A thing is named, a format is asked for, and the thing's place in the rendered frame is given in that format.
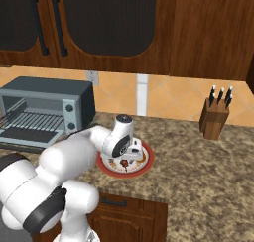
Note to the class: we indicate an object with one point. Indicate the grey toaster oven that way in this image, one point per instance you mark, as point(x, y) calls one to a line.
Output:
point(49, 87)

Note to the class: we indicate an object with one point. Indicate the wooden knife block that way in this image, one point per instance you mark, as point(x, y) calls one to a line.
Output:
point(213, 122)

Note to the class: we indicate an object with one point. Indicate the white vertical wall strip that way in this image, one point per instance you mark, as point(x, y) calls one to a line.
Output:
point(142, 95)

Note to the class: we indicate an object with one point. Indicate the white wall socket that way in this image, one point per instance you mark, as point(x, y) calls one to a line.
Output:
point(93, 78)

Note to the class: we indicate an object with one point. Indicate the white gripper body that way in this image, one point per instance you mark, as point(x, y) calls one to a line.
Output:
point(136, 150)

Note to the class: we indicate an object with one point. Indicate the wooden cupboard door dark pane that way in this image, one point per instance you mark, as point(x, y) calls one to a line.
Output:
point(109, 21)
point(16, 21)

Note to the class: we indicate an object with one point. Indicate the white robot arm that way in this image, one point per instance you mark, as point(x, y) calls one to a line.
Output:
point(66, 160)

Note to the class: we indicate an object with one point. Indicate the wooden base cupboard door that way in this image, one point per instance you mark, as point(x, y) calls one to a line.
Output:
point(125, 229)

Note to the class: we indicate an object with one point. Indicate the red kebab skewer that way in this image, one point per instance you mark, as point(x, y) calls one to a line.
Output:
point(125, 163)

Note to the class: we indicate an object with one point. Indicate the plain wooden cupboard door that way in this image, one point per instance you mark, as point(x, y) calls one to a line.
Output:
point(211, 31)

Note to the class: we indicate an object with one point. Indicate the toaster oven glass door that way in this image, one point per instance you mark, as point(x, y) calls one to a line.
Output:
point(26, 135)

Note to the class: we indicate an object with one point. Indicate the wooden drawer front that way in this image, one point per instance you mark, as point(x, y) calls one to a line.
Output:
point(149, 208)

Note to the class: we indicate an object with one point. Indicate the red rimmed white plate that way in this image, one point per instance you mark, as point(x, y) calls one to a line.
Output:
point(145, 168)

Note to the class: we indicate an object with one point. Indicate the toaster oven round knob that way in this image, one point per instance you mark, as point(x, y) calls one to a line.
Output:
point(69, 107)
point(71, 126)

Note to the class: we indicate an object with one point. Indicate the brown baguette bread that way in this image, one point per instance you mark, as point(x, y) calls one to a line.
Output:
point(144, 157)

